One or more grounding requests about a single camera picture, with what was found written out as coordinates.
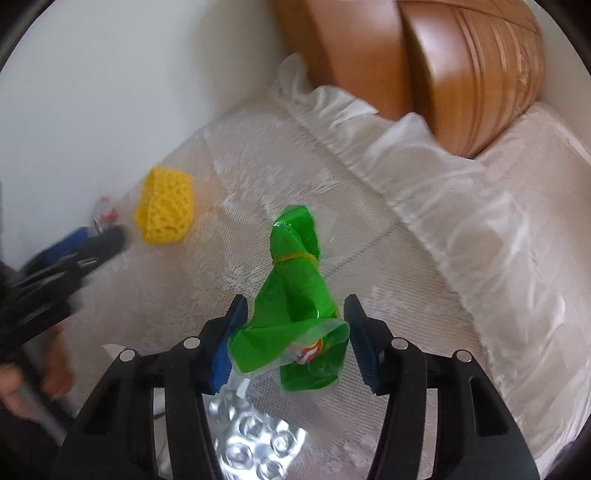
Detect silver blister pack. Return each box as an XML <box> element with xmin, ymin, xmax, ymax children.
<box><xmin>203</xmin><ymin>374</ymin><xmax>308</xmax><ymax>480</ymax></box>

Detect wooden headboard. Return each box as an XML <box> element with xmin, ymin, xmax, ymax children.
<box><xmin>270</xmin><ymin>0</ymin><xmax>546</xmax><ymax>158</ymax></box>

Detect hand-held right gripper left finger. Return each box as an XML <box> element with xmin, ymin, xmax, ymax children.
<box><xmin>55</xmin><ymin>294</ymin><xmax>250</xmax><ymax>480</ymax></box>

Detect yellow foam net sleeve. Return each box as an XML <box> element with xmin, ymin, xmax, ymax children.
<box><xmin>134</xmin><ymin>167</ymin><xmax>195</xmax><ymax>244</ymax></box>

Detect white lace ruffled cloth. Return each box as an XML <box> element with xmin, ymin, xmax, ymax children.
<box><xmin>60</xmin><ymin>53</ymin><xmax>573</xmax><ymax>480</ymax></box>

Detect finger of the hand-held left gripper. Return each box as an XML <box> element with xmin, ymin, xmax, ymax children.
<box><xmin>21</xmin><ymin>226</ymin><xmax>93</xmax><ymax>278</ymax></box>
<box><xmin>55</xmin><ymin>224</ymin><xmax>129</xmax><ymax>289</ymax></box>

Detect small red white wrapper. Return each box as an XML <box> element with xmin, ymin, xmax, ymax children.
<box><xmin>91</xmin><ymin>196</ymin><xmax>122</xmax><ymax>232</ymax></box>

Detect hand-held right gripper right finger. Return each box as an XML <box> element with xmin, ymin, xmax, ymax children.
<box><xmin>342</xmin><ymin>294</ymin><xmax>541</xmax><ymax>480</ymax></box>

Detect person's left hand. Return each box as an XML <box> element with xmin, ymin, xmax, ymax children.
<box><xmin>0</xmin><ymin>323</ymin><xmax>77</xmax><ymax>418</ymax></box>

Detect bed with pink sheet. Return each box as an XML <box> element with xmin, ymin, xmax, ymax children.
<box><xmin>475</xmin><ymin>102</ymin><xmax>591</xmax><ymax>462</ymax></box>

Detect green plastic wrapper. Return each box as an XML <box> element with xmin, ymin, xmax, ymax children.
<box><xmin>229</xmin><ymin>204</ymin><xmax>352</xmax><ymax>393</ymax></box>

